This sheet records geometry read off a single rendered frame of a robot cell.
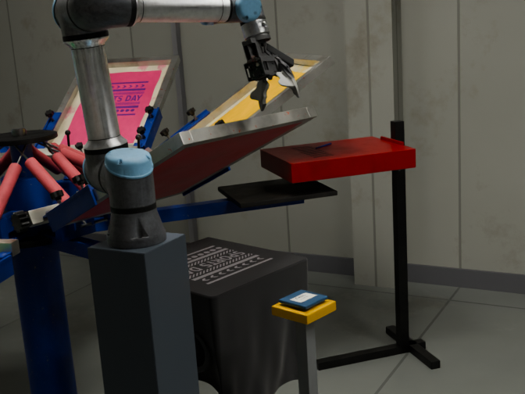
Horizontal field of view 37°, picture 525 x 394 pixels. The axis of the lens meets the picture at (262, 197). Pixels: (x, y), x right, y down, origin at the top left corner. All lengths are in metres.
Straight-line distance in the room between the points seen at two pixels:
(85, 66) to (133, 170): 0.30
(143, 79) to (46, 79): 2.15
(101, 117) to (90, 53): 0.16
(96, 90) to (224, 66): 3.45
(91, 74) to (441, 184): 3.26
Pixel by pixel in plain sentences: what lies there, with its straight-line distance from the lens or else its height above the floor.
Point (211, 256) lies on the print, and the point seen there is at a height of 0.95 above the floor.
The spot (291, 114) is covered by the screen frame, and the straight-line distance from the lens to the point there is 2.45.
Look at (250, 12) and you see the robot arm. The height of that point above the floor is 1.75.
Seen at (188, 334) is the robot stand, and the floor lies 0.93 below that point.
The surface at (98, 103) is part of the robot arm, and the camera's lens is 2.04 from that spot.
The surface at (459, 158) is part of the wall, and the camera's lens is 4.88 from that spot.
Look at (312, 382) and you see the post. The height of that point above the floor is 0.72.
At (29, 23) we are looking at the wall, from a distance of 6.53.
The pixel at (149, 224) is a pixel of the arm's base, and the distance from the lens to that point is 1.95.
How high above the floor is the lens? 1.74
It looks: 13 degrees down
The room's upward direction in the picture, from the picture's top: 4 degrees counter-clockwise
